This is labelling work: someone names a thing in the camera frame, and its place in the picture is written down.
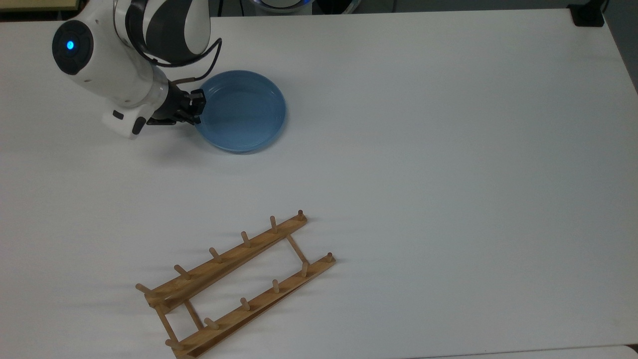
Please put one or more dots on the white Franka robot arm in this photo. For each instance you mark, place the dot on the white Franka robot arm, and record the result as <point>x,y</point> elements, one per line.
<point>114,65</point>

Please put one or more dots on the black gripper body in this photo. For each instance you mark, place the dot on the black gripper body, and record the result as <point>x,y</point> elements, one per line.
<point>174,104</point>

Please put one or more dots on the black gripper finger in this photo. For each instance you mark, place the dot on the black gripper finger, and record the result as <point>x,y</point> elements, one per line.
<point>190,120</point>
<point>198,102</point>

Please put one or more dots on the wooden plate rack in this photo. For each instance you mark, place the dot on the wooden plate rack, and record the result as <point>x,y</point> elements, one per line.
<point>224,264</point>

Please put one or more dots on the blue round plate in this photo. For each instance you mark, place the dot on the blue round plate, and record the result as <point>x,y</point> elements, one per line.
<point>244,112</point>

